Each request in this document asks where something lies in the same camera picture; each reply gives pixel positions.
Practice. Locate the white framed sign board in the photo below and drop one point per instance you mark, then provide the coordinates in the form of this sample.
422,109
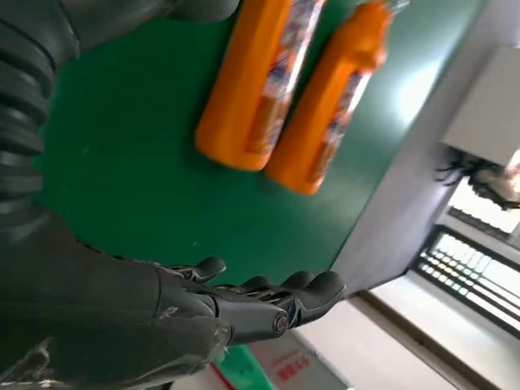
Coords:
292,366

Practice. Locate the white cabinet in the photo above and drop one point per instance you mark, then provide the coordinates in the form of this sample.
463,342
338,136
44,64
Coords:
483,107

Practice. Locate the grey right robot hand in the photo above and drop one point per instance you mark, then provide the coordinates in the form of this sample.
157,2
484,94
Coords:
101,323

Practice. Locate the black framed window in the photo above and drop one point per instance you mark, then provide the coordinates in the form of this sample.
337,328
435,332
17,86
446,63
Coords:
467,269

